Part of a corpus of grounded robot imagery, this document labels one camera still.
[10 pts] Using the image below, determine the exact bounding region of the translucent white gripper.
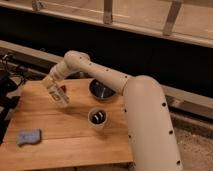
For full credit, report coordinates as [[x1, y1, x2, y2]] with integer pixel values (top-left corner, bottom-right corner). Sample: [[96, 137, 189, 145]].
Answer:
[[47, 84, 69, 107]]

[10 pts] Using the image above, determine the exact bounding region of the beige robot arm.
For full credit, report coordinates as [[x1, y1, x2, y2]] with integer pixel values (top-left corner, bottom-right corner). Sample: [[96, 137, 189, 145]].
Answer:
[[42, 51, 183, 171]]

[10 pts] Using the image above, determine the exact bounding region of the dark round bowl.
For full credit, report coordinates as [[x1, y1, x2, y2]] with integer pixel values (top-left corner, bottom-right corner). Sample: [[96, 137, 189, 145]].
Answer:
[[89, 79, 116, 100]]

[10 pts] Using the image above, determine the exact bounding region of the blue sponge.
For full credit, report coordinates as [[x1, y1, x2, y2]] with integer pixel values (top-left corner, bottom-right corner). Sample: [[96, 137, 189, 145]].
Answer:
[[17, 129, 41, 146]]

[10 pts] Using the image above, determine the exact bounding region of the black cables and equipment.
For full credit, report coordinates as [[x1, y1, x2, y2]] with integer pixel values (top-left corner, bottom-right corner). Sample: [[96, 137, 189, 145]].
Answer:
[[0, 49, 28, 144]]

